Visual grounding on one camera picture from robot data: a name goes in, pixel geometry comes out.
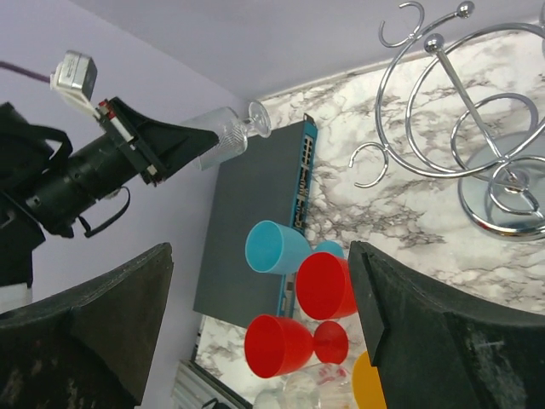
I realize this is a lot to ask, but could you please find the chrome bottle rack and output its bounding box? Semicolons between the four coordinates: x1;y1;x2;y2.
348;1;544;241

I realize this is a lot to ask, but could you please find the clear glass bottle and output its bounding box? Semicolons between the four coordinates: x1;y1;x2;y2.
181;101;272;170

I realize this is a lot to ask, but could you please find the clear wine glass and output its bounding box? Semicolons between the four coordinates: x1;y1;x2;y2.
253;364;358;409

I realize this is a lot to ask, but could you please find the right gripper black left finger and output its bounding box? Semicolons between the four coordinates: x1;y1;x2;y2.
1;243;174;408

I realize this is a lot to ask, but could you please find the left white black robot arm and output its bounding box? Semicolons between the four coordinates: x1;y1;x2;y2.
1;97;219;314

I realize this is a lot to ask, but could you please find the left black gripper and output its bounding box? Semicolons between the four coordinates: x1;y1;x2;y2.
25;97;218;237

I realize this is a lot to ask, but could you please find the aluminium extrusion frame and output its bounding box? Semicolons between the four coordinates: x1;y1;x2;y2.
172;314;252;409

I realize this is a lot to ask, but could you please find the orange standing plastic wine glass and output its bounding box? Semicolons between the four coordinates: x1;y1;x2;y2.
352;351;387;409

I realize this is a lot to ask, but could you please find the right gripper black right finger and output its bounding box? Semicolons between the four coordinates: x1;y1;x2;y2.
348;241;544;408

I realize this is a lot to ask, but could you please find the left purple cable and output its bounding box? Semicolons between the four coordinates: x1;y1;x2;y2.
0;60;55;84

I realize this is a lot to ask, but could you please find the blue plastic wine glass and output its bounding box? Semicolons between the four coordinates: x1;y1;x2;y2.
244;219;346;276

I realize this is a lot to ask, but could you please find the red plastic wine glass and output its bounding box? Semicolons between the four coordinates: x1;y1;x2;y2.
244;314;349;378
295;252;357;320

